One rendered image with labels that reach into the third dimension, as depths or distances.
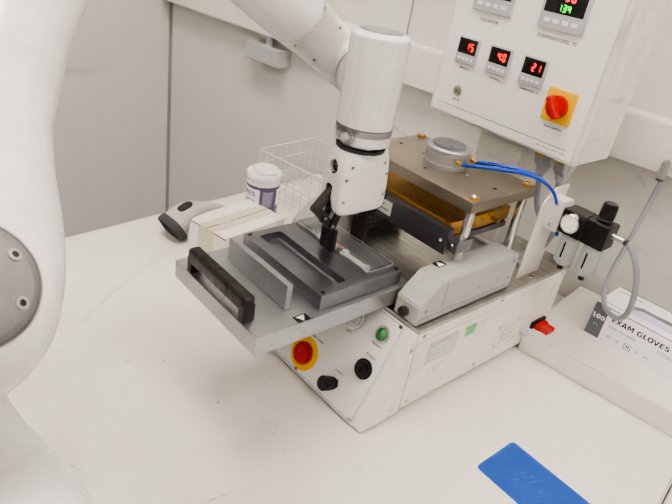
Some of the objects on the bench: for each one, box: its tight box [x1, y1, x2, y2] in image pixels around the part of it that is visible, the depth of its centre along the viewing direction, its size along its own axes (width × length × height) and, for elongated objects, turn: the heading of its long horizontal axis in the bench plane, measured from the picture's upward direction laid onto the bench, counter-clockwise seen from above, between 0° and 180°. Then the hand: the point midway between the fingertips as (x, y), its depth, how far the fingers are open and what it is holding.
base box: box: [352, 269, 566, 433], centre depth 116 cm, size 54×38×17 cm
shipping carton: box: [188, 199, 285, 253], centre depth 135 cm, size 19×13×9 cm
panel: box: [274, 308, 407, 425], centre depth 102 cm, size 2×30×19 cm, turn 25°
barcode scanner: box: [158, 201, 226, 241], centre depth 143 cm, size 20×8×8 cm, turn 122°
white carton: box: [584, 286, 672, 381], centre depth 119 cm, size 12×23×7 cm, turn 27°
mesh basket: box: [258, 137, 333, 214], centre depth 167 cm, size 22×26×13 cm
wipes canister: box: [245, 163, 282, 214], centre depth 150 cm, size 9×9×15 cm
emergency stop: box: [293, 341, 313, 365], centre depth 103 cm, size 2×4×4 cm, turn 25°
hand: (343, 234), depth 95 cm, fingers open, 6 cm apart
